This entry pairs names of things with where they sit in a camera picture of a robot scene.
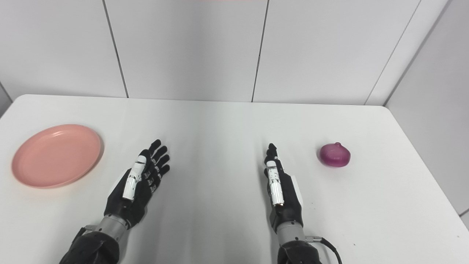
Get purple red onion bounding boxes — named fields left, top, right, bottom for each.
left=318, top=142, right=351, bottom=168

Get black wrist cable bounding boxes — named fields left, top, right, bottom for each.
left=307, top=236, right=343, bottom=264
left=71, top=227, right=96, bottom=244

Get pink round plate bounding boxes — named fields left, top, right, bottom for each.
left=11, top=124, right=104, bottom=189

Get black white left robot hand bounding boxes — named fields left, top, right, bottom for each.
left=104, top=139, right=171, bottom=230

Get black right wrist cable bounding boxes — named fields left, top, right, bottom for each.
left=307, top=236, right=343, bottom=264

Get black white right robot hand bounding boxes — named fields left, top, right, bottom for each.
left=264, top=143, right=304, bottom=232

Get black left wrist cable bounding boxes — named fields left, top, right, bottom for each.
left=71, top=227, right=96, bottom=244

